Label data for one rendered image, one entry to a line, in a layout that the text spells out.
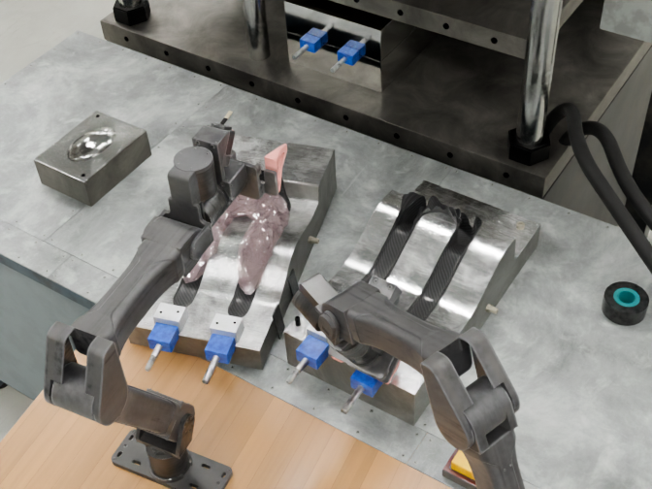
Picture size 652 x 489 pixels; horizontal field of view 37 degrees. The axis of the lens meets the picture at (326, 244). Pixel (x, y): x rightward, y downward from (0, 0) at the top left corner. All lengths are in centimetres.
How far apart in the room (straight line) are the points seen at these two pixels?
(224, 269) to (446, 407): 73
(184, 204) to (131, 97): 103
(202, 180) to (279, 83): 105
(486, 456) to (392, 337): 19
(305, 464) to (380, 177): 73
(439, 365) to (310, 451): 50
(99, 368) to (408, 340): 39
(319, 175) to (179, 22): 89
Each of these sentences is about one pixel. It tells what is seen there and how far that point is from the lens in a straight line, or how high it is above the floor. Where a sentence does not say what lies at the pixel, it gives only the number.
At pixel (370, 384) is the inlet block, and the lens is 158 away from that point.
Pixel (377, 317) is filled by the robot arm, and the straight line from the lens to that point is 130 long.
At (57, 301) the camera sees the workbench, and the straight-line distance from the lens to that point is 218.
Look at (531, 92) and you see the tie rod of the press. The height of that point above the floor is 97.
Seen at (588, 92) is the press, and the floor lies 79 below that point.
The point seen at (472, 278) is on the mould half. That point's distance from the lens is 173.
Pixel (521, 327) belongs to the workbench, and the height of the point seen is 80.
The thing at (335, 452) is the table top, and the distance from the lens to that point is 164.
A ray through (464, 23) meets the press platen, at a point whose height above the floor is 103.
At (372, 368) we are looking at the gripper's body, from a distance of 151.
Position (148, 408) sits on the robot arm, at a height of 102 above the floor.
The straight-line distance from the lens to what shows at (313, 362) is 163.
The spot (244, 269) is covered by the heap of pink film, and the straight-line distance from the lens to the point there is 178.
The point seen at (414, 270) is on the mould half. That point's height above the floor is 90.
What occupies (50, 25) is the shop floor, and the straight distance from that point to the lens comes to 435.
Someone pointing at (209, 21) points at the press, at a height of 78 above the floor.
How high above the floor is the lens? 217
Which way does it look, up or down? 45 degrees down
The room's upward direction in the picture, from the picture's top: 4 degrees counter-clockwise
